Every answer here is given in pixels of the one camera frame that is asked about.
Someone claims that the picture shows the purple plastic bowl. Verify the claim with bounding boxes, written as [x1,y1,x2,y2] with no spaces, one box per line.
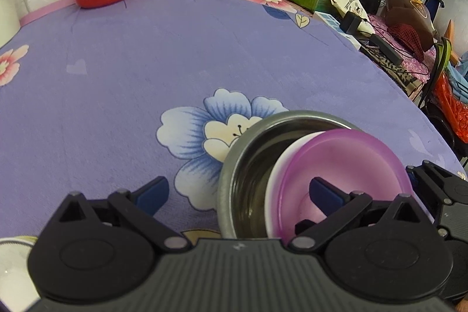
[277,129,412,242]

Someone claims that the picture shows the white red-patterned ceramic bowl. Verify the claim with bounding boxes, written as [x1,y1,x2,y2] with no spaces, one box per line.
[264,131,324,238]

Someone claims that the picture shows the stainless steel bowl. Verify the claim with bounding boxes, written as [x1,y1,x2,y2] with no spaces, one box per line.
[216,110,358,239]

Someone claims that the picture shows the white dark-rimmed plate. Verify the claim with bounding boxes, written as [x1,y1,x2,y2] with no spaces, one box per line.
[1,236,39,312]

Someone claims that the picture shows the purple floral tablecloth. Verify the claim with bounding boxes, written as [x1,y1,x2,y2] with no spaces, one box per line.
[1,0,462,237]

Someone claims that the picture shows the black power adapter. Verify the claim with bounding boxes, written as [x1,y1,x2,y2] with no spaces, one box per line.
[340,11,403,66]

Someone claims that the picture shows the brown leather bag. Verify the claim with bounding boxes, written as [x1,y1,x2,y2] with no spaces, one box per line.
[383,0,435,51]

